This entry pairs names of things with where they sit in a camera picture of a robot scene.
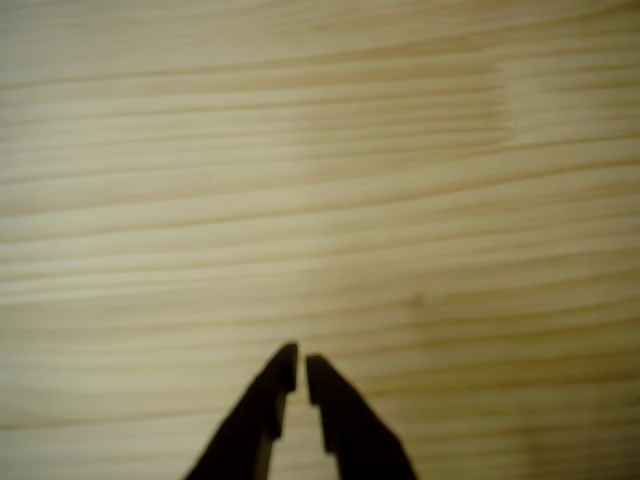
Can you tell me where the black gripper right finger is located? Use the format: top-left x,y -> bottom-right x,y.
304,353 -> 419,480

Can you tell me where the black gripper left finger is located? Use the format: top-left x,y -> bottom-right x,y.
183,341 -> 300,480

